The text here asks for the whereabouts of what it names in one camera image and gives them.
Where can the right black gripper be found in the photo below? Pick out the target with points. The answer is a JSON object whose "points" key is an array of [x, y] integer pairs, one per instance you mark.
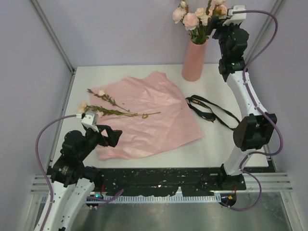
{"points": [[212, 24]]}

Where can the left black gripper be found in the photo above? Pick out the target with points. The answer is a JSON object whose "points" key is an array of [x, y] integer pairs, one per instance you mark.
{"points": [[113, 135]]}

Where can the pink flower stem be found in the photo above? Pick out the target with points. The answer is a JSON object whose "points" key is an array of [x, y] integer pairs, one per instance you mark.
{"points": [[218, 9], [189, 20]]}

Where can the pink tissue paper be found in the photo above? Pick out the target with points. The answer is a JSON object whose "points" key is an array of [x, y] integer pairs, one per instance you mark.
{"points": [[164, 120]]}

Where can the black ribbon gold lettering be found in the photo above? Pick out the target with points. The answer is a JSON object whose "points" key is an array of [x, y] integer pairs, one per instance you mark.
{"points": [[208, 116]]}

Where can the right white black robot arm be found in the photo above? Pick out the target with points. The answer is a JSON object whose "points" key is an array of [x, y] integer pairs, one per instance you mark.
{"points": [[257, 125]]}

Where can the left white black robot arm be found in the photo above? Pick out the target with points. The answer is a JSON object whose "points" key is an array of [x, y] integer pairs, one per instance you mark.
{"points": [[70, 181]]}

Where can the pink tapered vase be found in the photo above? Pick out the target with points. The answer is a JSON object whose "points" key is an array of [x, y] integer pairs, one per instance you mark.
{"points": [[194, 61]]}

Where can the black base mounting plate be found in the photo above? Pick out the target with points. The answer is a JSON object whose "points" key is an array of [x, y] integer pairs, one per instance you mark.
{"points": [[163, 182]]}

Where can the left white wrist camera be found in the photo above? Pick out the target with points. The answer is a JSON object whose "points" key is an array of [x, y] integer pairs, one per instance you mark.
{"points": [[89, 120]]}

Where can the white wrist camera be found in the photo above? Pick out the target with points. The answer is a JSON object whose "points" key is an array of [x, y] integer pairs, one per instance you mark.
{"points": [[89, 120], [234, 16]]}

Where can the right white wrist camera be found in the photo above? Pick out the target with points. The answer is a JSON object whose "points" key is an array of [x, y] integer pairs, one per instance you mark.
{"points": [[234, 16]]}

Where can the right aluminium frame post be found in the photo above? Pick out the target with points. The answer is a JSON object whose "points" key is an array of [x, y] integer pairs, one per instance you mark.
{"points": [[258, 25]]}

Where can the aluminium frame post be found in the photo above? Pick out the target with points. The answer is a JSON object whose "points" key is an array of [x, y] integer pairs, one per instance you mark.
{"points": [[258, 25], [47, 26]]}

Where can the white slotted cable duct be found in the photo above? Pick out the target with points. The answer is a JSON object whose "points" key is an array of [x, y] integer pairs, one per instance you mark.
{"points": [[153, 200]]}

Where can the left aluminium frame post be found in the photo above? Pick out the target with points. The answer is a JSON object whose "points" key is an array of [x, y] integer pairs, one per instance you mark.
{"points": [[47, 26]]}

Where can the aluminium front rail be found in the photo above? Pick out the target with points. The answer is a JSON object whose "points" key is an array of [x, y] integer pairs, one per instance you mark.
{"points": [[270, 182]]}

